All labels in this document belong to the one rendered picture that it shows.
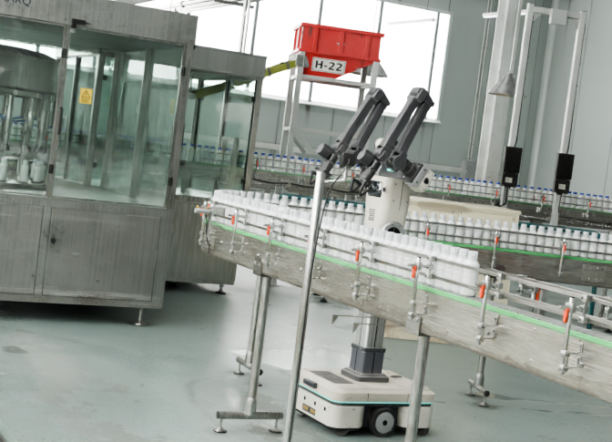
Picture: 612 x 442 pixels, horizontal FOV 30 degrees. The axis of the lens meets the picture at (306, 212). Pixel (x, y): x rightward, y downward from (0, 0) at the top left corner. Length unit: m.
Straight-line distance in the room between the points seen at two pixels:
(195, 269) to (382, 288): 6.21
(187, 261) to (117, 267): 2.29
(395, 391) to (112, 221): 3.08
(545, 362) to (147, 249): 5.18
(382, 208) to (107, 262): 2.96
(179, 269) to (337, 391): 4.92
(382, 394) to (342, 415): 0.25
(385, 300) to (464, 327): 0.56
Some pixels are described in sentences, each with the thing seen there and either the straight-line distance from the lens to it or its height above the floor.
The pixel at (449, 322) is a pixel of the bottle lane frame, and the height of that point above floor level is 0.90.
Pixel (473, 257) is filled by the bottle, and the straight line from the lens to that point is 4.24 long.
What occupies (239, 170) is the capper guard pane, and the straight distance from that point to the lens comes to 10.86.
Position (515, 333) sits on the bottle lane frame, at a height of 0.93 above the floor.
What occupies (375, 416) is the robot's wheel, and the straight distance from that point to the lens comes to 6.14.
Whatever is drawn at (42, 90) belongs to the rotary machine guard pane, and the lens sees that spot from 8.31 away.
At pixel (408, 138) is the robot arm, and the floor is 1.59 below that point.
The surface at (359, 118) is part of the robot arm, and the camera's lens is 6.36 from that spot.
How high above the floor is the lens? 1.45
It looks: 3 degrees down
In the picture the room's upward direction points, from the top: 7 degrees clockwise
